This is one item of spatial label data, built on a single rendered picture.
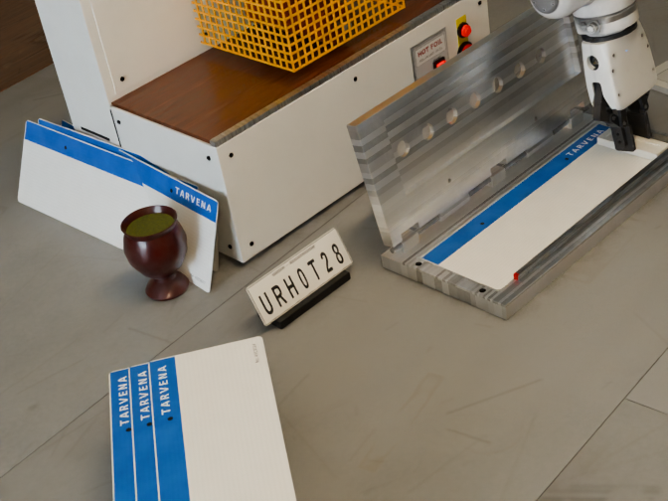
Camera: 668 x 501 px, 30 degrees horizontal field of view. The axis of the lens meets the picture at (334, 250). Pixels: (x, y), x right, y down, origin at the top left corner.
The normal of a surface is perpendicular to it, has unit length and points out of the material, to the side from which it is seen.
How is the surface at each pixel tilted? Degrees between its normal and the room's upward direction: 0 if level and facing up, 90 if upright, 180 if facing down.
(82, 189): 63
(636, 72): 77
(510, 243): 0
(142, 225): 0
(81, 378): 0
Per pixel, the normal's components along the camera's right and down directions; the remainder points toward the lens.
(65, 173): -0.66, 0.07
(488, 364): -0.15, -0.82
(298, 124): 0.70, 0.30
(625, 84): 0.64, 0.14
